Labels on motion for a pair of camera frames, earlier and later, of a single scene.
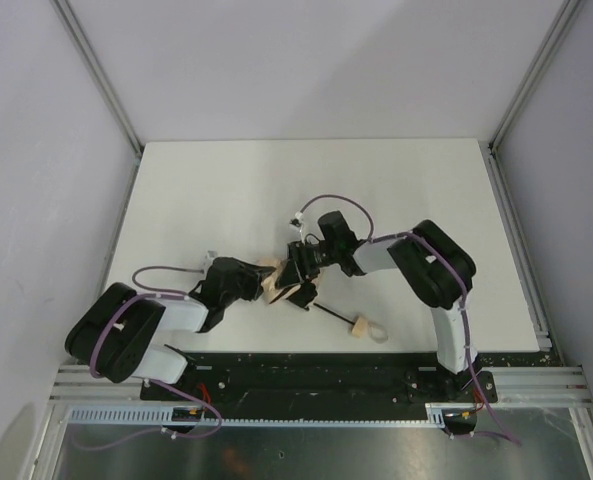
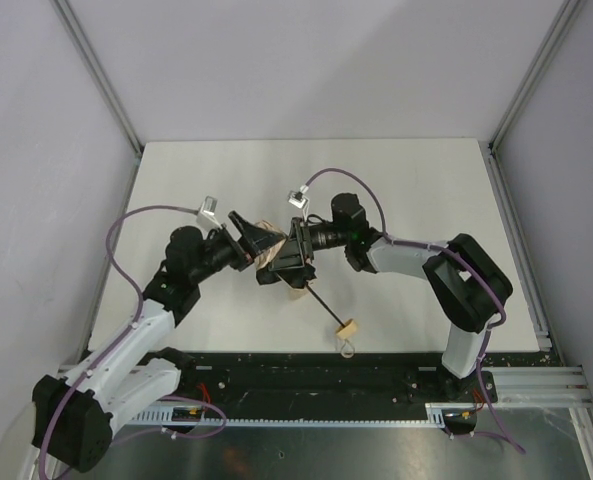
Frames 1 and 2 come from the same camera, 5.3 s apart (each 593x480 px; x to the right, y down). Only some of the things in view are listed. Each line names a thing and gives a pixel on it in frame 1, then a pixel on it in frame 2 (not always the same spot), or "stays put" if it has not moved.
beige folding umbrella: (360, 325) -> (347, 328)
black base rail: (320, 385) stays put
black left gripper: (249, 279) -> (238, 244)
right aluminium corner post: (565, 16) stays put
